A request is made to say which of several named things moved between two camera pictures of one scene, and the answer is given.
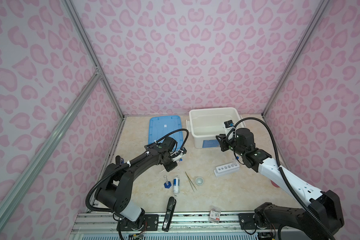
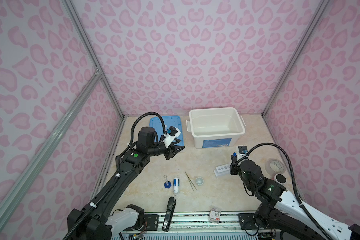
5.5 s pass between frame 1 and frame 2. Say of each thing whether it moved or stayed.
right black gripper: moved
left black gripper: moved
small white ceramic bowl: stayed
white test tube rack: stayed
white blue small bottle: stayed
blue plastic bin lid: stayed
